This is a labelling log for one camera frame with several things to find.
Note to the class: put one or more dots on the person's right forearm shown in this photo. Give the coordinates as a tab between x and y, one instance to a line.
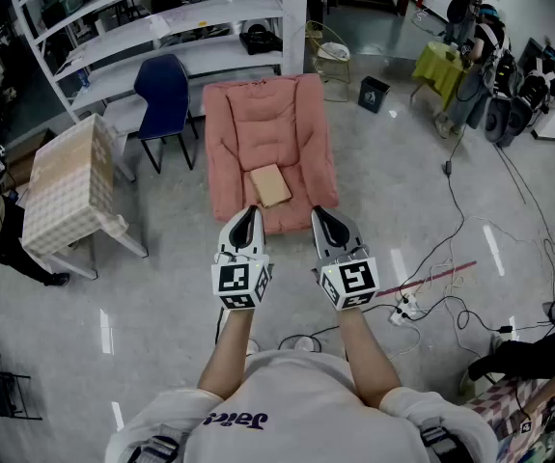
366	355

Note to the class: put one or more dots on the black power adapter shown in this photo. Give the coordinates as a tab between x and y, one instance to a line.
448	167

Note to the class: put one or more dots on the white power strip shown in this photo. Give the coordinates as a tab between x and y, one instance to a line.
402	314

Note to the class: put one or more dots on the table with pink checkered cloth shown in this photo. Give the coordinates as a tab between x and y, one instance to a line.
523	403

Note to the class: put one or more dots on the dark blue chair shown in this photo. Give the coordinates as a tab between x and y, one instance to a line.
162	99

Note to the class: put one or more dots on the person's white shirt torso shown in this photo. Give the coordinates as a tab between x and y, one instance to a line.
301	413

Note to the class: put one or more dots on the black case on shelf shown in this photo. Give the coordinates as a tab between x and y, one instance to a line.
260	41

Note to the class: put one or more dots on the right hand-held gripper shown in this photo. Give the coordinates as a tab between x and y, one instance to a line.
349	280

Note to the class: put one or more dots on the white metal shelving unit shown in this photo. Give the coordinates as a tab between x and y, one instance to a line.
161	32

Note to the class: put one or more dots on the dark trash bin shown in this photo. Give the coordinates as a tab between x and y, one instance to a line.
372	94

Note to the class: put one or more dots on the table with yellow-green cloth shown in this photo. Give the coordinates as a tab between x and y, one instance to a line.
436	68

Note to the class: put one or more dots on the pink cushioned armchair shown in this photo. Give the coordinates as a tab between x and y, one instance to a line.
269	138

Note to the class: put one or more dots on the plastic water bottle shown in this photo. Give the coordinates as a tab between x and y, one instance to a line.
84	81

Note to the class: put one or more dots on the person's white shoe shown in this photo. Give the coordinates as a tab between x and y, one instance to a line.
303	344
252	346

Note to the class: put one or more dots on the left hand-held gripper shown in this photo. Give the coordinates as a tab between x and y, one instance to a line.
238	278

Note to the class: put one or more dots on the person's left forearm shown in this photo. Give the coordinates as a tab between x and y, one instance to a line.
229	350

